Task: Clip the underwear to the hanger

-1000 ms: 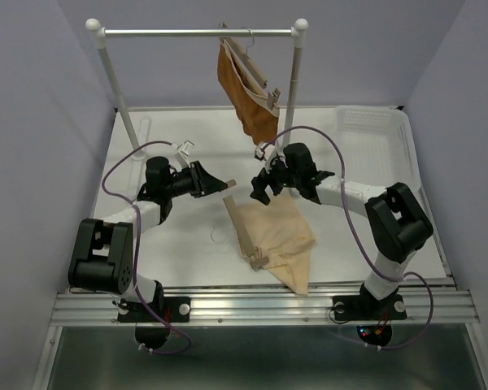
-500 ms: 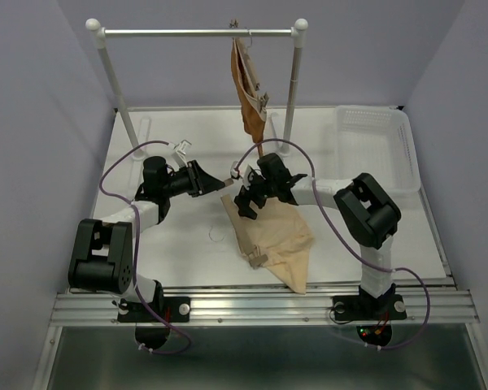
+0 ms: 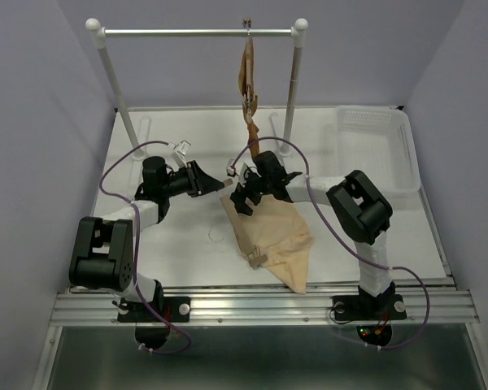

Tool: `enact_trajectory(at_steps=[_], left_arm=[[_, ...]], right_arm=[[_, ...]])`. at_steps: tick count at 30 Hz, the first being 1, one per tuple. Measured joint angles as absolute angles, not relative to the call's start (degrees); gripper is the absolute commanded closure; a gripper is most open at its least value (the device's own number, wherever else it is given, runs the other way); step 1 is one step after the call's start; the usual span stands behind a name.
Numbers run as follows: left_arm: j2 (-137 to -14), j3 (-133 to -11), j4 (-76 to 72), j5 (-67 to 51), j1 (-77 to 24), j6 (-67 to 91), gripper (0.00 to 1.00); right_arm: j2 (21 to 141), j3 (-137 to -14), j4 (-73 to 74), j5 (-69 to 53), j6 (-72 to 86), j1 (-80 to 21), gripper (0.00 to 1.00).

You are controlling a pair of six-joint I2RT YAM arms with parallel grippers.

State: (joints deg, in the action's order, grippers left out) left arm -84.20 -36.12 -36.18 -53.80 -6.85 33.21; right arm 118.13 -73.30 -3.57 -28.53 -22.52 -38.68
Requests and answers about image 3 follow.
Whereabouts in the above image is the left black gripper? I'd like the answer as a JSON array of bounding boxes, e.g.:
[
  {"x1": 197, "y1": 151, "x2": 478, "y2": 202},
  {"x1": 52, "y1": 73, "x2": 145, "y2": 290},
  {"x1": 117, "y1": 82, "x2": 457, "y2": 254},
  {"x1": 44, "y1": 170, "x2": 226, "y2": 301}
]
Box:
[{"x1": 162, "y1": 160, "x2": 224, "y2": 197}]

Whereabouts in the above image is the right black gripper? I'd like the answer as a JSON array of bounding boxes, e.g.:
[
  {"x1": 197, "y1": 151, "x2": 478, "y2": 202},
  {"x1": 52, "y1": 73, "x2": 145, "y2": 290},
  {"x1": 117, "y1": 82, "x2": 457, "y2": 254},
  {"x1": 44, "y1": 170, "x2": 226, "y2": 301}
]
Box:
[{"x1": 229, "y1": 168, "x2": 272, "y2": 216}]

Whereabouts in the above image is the wooden clip hanger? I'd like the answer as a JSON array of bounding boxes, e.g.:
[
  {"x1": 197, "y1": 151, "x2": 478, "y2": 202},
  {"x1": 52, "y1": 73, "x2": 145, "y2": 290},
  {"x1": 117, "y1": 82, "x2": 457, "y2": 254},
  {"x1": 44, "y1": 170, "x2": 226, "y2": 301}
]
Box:
[{"x1": 218, "y1": 178, "x2": 268, "y2": 270}]

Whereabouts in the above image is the beige underwear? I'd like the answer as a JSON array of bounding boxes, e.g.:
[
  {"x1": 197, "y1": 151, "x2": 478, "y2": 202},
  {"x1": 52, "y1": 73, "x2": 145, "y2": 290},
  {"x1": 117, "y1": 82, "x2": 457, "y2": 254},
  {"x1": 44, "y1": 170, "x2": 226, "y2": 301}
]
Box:
[{"x1": 237, "y1": 195, "x2": 314, "y2": 294}]

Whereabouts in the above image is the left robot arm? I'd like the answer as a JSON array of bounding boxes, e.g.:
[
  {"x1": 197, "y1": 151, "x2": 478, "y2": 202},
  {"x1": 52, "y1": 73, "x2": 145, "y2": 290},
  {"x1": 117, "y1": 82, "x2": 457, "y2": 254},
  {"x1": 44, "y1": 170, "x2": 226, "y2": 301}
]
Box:
[{"x1": 68, "y1": 156, "x2": 227, "y2": 323}]

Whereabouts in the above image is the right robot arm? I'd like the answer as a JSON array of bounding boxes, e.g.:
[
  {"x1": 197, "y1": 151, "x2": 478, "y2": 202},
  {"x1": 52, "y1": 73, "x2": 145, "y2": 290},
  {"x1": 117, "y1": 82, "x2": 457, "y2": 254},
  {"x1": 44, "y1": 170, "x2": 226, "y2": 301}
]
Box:
[{"x1": 227, "y1": 151, "x2": 395, "y2": 321}]

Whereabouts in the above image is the brown underwear on hanger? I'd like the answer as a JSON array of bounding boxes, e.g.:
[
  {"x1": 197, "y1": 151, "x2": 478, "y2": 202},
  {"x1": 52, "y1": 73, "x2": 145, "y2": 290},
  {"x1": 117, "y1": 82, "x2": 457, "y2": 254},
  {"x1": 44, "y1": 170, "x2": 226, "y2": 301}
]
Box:
[{"x1": 237, "y1": 38, "x2": 260, "y2": 158}]

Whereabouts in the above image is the white plastic basket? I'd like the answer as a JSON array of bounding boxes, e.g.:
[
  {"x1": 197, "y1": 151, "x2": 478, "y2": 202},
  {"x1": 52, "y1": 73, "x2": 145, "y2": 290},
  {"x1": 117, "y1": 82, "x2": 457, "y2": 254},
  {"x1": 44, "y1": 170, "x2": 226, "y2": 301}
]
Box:
[{"x1": 334, "y1": 106, "x2": 421, "y2": 196}]

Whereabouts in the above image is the white clothes rack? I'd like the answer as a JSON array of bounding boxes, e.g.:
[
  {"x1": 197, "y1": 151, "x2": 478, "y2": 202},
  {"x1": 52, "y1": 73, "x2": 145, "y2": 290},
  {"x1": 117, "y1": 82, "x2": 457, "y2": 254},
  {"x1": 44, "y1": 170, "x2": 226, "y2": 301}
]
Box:
[{"x1": 85, "y1": 18, "x2": 309, "y2": 159}]

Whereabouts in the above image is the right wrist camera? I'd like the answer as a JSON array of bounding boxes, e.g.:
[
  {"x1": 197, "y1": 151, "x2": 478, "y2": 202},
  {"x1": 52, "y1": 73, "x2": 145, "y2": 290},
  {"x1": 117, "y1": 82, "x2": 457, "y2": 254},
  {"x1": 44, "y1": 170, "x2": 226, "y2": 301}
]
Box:
[{"x1": 226, "y1": 158, "x2": 248, "y2": 178}]

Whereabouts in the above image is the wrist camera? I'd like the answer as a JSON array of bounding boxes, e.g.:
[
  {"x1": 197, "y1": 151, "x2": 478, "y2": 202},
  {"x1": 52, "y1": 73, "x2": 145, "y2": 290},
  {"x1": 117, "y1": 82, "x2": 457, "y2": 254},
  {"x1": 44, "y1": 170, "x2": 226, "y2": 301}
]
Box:
[
  {"x1": 168, "y1": 140, "x2": 191, "y2": 167},
  {"x1": 226, "y1": 158, "x2": 248, "y2": 178}
]

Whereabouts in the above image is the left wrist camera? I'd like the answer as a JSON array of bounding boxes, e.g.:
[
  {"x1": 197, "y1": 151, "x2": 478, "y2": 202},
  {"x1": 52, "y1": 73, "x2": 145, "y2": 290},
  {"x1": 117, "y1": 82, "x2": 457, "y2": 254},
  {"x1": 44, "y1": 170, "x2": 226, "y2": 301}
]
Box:
[{"x1": 168, "y1": 140, "x2": 191, "y2": 167}]

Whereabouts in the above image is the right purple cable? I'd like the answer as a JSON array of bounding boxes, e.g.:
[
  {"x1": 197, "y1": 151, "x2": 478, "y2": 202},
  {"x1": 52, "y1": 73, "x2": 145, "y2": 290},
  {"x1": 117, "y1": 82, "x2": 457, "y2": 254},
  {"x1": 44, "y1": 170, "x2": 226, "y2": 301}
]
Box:
[{"x1": 231, "y1": 136, "x2": 434, "y2": 353}]

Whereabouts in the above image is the purple cable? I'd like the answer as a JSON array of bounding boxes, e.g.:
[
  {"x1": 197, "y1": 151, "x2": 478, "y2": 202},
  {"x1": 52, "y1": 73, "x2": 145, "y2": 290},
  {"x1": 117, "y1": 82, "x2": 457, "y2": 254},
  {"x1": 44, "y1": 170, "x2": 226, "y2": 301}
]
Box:
[
  {"x1": 99, "y1": 140, "x2": 193, "y2": 357},
  {"x1": 231, "y1": 136, "x2": 434, "y2": 353}
]

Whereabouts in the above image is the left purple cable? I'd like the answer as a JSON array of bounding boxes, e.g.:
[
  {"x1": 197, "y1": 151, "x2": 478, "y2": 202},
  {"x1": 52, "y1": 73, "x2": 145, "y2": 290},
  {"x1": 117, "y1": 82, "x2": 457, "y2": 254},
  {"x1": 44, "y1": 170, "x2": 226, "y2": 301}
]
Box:
[{"x1": 99, "y1": 140, "x2": 193, "y2": 357}]

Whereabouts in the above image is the aluminium mounting rail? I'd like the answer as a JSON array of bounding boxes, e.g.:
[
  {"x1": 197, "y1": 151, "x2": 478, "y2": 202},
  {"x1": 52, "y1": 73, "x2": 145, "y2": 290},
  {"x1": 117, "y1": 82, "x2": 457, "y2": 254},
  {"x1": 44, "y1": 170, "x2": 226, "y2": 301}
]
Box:
[{"x1": 50, "y1": 284, "x2": 480, "y2": 327}]

